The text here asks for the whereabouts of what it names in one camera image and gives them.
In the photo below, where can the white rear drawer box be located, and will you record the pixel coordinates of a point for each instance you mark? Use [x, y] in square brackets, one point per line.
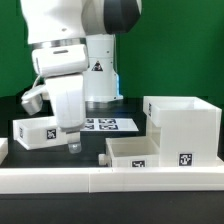
[35, 133]

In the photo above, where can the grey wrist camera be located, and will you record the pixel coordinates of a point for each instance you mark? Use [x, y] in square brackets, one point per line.
[32, 100]

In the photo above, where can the white front drawer box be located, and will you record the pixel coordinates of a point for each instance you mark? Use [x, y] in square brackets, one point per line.
[135, 152]

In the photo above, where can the white front fence rail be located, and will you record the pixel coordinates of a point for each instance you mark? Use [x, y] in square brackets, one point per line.
[92, 180]

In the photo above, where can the white fence rail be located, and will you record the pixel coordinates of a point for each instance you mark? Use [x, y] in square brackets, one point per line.
[3, 149]
[92, 180]

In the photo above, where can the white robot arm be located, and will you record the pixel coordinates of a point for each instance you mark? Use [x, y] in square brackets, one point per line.
[57, 30]

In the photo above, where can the marker tag sheet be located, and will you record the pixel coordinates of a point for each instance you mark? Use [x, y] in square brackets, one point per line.
[110, 124]

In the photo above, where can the white drawer cabinet frame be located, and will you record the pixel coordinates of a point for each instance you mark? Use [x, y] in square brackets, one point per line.
[183, 130]

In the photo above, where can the white left fence rail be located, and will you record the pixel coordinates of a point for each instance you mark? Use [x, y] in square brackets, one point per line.
[3, 149]

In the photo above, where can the white drawer box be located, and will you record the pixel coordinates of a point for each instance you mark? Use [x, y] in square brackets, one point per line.
[135, 152]
[35, 133]

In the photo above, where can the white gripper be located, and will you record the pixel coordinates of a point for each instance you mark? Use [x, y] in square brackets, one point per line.
[62, 70]

